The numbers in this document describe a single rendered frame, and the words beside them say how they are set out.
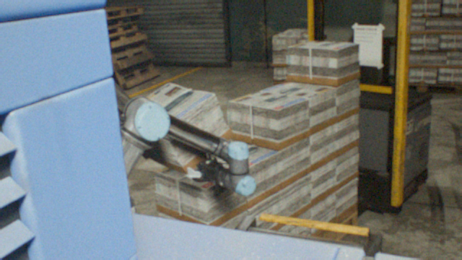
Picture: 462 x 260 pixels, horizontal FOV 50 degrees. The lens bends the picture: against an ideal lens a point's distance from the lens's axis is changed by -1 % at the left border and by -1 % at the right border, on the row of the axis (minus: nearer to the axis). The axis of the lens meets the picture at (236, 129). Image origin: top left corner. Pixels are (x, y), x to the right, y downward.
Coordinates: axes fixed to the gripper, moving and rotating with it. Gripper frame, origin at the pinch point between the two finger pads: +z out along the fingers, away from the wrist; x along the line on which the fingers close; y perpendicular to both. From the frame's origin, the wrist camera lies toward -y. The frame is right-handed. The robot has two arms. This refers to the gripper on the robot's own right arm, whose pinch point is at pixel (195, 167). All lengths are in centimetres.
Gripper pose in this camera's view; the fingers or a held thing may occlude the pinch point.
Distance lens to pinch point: 211.4
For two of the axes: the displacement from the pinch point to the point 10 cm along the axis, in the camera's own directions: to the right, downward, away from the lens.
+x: -7.0, 5.6, -4.5
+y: -3.3, -8.1, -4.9
